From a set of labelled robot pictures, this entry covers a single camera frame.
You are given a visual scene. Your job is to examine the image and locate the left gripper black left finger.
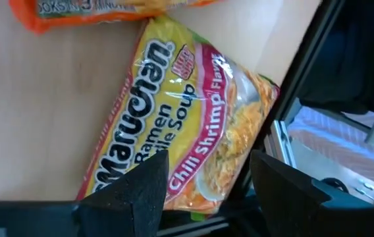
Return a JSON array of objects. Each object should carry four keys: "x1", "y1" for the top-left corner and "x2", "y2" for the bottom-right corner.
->
[{"x1": 74, "y1": 149, "x2": 170, "y2": 237}]

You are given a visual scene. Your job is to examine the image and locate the black aluminium table frame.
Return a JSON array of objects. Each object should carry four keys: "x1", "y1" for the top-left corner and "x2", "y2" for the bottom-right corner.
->
[{"x1": 219, "y1": 0, "x2": 342, "y2": 218}]

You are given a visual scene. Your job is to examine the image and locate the lime chili shrimp noodle pack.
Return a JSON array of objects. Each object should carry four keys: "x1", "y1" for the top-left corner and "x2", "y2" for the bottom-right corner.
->
[{"x1": 76, "y1": 13, "x2": 281, "y2": 215}]

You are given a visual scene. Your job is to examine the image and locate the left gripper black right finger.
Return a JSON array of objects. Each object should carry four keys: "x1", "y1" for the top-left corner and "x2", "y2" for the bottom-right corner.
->
[{"x1": 250, "y1": 149, "x2": 331, "y2": 237}]

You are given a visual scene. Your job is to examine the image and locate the orange chicken noodle pack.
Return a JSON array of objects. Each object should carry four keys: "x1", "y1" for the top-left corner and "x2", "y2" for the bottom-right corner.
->
[{"x1": 8, "y1": 0, "x2": 223, "y2": 36}]

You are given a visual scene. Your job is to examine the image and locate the silver metal bracket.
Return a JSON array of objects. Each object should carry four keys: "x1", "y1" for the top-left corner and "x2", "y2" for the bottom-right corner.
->
[{"x1": 265, "y1": 118, "x2": 298, "y2": 172}]

